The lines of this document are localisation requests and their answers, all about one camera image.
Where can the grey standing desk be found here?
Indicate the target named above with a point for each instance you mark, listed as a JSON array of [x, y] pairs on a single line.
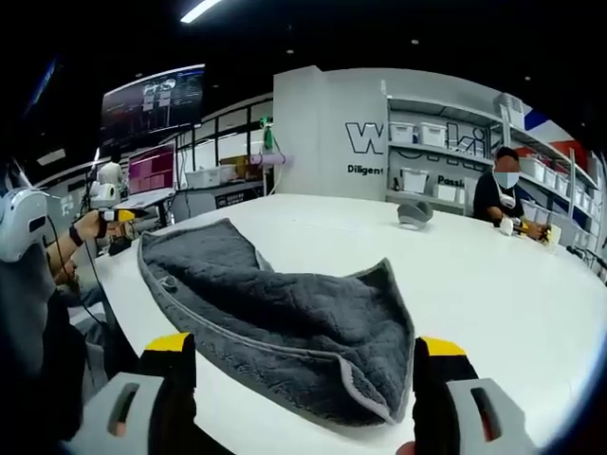
[[152, 199]]

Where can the cardboard box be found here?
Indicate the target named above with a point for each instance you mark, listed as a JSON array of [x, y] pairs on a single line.
[[237, 168]]

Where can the person's torso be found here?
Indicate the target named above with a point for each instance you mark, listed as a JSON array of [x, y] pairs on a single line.
[[28, 308]]

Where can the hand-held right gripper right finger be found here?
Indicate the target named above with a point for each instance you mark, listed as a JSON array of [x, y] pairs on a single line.
[[455, 407]]

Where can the ceiling light strip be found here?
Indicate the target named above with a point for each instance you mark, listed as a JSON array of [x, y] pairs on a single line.
[[196, 12]]

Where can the white wearable device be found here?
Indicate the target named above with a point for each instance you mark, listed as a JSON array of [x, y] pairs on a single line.
[[19, 213]]

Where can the row of white storage bins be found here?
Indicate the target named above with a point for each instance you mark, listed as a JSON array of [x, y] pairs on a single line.
[[434, 135]]

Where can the white cup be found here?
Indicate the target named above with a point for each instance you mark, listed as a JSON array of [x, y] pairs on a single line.
[[507, 227]]

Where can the dark wristband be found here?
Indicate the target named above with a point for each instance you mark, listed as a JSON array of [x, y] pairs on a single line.
[[76, 235]]

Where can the small white object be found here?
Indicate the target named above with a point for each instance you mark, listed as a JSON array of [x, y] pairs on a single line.
[[554, 235]]

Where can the small grey cloth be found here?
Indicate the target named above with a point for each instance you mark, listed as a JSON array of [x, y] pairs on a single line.
[[412, 215]]

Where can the person's right hand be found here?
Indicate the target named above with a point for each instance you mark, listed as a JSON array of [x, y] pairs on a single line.
[[407, 449]]

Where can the white box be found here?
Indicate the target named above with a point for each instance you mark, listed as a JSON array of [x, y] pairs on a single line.
[[208, 176]]

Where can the small black object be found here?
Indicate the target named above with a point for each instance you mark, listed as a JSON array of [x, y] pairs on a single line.
[[118, 246]]

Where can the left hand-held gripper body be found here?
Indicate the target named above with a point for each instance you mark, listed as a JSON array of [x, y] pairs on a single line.
[[104, 193]]

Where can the green hanging object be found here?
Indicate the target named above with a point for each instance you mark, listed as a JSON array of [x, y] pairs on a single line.
[[270, 137]]

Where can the large wall monitor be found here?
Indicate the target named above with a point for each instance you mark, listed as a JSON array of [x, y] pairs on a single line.
[[152, 104]]

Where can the laptop with pink screen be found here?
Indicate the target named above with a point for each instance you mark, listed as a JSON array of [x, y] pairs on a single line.
[[152, 170]]

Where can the dark low counter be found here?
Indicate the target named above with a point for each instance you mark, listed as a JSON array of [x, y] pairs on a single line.
[[227, 201]]

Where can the lilac roll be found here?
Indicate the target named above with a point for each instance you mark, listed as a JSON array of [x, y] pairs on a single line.
[[270, 159]]

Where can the grey shelving rack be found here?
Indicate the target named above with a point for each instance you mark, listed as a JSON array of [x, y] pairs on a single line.
[[441, 108]]

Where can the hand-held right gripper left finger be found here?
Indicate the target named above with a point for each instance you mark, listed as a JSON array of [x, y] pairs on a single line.
[[137, 407]]

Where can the person's left hand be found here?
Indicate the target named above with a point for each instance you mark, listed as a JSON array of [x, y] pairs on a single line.
[[91, 227]]

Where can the white table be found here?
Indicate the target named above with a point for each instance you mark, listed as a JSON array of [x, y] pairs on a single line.
[[474, 308]]

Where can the grey towel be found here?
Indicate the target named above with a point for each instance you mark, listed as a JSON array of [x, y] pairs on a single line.
[[284, 322]]

